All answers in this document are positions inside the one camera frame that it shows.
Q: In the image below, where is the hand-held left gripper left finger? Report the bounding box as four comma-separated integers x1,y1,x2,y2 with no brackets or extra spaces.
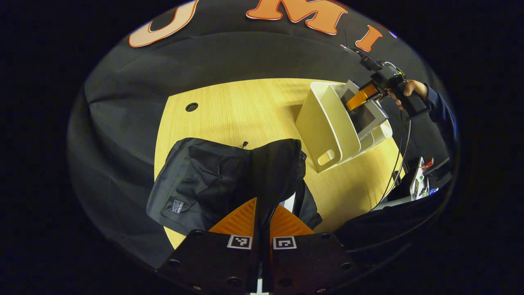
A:
157,197,262,295

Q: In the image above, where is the white bookshelf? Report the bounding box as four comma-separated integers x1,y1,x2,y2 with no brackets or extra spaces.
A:
295,81,393,173

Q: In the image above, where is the white workbench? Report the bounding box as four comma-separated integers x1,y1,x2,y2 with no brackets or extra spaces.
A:
409,157,440,201

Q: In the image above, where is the black cable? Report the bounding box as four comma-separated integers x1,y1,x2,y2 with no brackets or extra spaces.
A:
368,109,413,211

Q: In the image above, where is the black schoolbag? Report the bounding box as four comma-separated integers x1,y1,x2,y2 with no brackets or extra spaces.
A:
146,137,324,236

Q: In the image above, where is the grey portrait cover book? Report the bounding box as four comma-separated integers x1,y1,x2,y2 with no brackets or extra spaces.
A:
337,80,389,142

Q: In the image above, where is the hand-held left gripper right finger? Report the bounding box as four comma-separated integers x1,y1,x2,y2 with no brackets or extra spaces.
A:
262,203,361,295

